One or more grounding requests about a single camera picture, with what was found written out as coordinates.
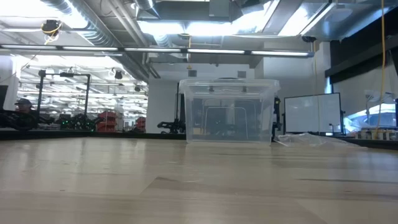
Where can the clear plastic storage box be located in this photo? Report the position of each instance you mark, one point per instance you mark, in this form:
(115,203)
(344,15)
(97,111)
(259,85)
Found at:
(230,124)

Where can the crumpled clear plastic bag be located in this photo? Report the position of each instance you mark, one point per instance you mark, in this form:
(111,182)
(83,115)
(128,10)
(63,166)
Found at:
(311,140)

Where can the black background gantry frame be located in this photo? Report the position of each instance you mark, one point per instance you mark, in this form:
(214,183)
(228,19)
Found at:
(88,93)

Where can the large red bin stack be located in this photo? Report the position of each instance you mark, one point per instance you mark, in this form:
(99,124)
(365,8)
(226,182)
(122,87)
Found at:
(107,121)

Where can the person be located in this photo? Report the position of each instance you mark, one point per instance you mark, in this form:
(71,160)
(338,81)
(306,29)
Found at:
(23,104)

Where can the long LED light bar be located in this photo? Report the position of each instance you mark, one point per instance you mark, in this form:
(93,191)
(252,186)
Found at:
(214,51)

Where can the black sensor dome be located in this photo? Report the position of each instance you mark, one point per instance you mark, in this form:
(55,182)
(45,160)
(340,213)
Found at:
(309,39)

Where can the black hanging lamp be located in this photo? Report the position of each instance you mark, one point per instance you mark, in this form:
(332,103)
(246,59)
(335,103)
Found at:
(137,88)
(118,75)

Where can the black background robot arm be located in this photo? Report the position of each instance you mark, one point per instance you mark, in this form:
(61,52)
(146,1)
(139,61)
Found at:
(169,127)

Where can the black ceiling camera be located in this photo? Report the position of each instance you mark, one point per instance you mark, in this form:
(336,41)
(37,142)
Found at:
(51,26)

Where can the white board with black frame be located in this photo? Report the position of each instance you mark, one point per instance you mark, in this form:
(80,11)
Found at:
(311,113)

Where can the black monitor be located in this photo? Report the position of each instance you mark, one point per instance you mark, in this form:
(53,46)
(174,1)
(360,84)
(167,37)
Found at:
(3,97)

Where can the background robot with green lights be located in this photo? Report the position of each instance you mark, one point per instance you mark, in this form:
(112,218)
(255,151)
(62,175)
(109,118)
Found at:
(79,122)

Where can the small red bin stack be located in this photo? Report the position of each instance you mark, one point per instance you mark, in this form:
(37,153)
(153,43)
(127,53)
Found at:
(140,124)

